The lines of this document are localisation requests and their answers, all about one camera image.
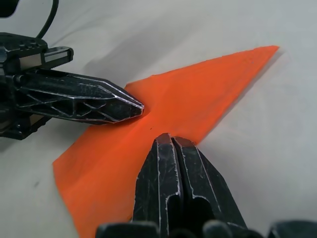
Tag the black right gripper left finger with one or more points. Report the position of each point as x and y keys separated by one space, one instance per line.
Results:
x=156 y=188

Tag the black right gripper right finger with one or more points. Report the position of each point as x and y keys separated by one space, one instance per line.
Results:
x=200 y=178

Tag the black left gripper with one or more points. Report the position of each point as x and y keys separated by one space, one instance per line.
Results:
x=15 y=52

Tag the orange paper sheet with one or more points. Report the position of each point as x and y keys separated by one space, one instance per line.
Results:
x=198 y=86

